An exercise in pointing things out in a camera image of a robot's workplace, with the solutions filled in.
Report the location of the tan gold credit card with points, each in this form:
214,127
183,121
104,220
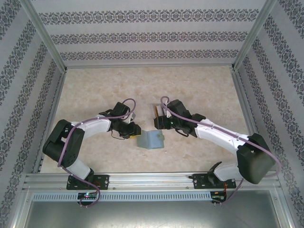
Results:
157,111

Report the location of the long aluminium base rail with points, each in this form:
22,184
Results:
149,180

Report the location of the grey metal sheet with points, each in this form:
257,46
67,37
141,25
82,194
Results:
152,216

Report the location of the green leather card holder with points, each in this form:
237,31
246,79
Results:
152,141

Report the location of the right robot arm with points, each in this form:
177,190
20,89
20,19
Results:
221,134

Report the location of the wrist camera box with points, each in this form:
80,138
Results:
167,113
133,118

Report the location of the aluminium frame post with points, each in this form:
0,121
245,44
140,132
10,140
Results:
45,35
252,35

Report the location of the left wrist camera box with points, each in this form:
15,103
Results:
133,118

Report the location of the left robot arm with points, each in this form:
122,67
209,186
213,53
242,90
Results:
92,127

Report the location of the aluminium side rail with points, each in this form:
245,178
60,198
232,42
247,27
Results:
57,95
242,95

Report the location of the small circuit board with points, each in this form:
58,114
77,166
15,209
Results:
217,196
88,195

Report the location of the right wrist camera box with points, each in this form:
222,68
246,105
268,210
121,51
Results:
167,113

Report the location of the black mounting plate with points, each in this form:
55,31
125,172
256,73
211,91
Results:
104,181
198,181

